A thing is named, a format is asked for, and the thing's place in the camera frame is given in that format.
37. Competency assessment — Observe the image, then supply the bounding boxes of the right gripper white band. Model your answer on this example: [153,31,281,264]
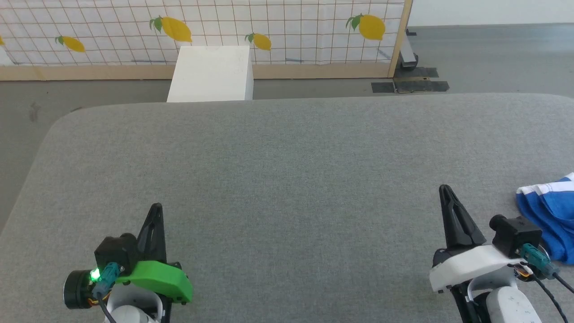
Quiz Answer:
[429,185,526,294]

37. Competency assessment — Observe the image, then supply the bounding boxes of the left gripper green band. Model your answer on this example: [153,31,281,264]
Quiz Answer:
[63,203,194,310]

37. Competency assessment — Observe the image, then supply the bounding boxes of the blue shorts with white trim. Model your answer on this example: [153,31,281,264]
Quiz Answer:
[515,172,574,265]

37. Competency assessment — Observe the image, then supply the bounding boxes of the grey fabric sofa cushion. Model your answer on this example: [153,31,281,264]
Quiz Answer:
[0,93,574,323]

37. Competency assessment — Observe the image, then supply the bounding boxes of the white rectangular box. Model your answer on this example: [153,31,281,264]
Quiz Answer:
[166,45,254,103]

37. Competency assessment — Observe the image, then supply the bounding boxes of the grey metal stand foot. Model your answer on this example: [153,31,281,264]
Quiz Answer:
[400,28,419,69]

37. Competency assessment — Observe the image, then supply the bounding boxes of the wood framed lemon print panel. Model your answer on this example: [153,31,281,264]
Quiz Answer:
[0,0,413,82]

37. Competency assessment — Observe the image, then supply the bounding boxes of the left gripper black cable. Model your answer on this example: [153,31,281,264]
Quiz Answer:
[92,262,125,323]

